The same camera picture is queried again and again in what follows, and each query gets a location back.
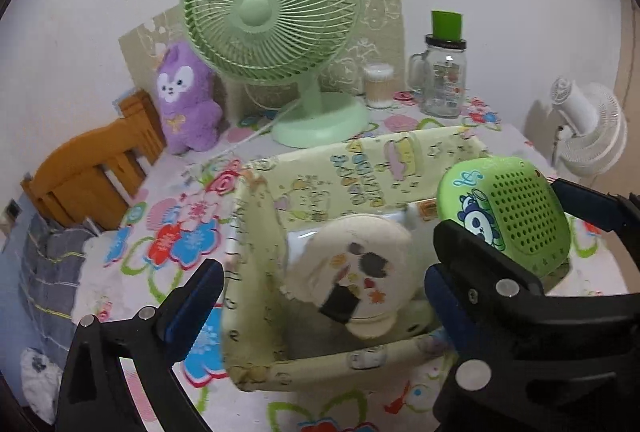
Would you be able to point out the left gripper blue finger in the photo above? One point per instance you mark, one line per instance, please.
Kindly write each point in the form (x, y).
(189, 307)

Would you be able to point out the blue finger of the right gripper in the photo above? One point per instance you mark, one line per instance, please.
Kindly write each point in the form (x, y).
(609, 212)
(438, 290)

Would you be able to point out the white long rectangular box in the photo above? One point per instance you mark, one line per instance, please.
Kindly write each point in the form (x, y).
(427, 209)

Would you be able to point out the green perforated speaker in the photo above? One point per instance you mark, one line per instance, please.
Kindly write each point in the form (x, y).
(507, 202)

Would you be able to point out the white standing fan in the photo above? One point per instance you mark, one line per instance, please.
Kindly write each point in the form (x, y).
(594, 133)

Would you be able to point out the yellow cartoon fabric box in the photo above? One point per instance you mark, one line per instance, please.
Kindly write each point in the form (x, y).
(272, 342)

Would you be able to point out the floral tablecloth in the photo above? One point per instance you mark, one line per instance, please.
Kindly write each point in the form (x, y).
(182, 216)

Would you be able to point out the grey plaid bedding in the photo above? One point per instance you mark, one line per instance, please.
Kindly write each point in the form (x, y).
(51, 263)

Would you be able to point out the wooden chair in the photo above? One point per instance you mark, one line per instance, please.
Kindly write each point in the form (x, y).
(94, 174)

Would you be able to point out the purple plush toy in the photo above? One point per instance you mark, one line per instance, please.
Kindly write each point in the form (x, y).
(188, 113)

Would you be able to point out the glass jar green lid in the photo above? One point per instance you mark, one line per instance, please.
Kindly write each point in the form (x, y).
(437, 75)

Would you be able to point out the cotton swab container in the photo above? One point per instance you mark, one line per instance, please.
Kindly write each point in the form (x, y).
(378, 84)

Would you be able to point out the green desk fan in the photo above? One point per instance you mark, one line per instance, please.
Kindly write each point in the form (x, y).
(274, 43)

